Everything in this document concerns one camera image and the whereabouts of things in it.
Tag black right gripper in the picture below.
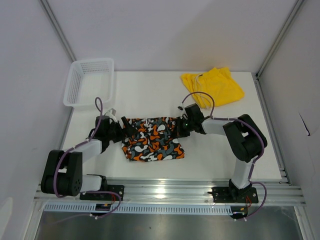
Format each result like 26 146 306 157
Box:
170 116 195 139

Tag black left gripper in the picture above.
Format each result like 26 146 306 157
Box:
106 116 138 144

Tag camouflage patterned shorts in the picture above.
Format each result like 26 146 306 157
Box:
121 116 185 162

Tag yellow shorts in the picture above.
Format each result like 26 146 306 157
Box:
180 67 245 108

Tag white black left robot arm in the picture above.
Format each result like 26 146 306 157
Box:
40 115 138 200

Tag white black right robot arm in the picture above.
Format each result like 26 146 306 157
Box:
172 103 268 202

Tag white plastic basket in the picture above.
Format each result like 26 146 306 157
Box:
63 58 115 108

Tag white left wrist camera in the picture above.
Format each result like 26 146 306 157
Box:
104 108 117 118

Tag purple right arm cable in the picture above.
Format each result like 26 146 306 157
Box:
177 91 268 222

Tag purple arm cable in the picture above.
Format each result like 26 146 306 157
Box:
53 96 122 223
177 91 268 222

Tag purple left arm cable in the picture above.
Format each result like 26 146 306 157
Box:
53 96 122 223

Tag cream shorts drawstring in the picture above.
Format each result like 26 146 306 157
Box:
193 73 212 109

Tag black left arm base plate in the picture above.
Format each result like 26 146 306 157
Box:
79 185 125 202

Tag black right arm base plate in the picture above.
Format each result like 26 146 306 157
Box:
207 184 259 204

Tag white slotted cable duct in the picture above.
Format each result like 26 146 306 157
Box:
44 202 233 216

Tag aluminium corner post right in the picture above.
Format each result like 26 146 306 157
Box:
255 0 307 80

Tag aluminium corner post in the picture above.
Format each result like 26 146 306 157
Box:
255 0 307 80
38 0 77 62

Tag aluminium corner post left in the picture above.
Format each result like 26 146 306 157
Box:
38 0 77 62

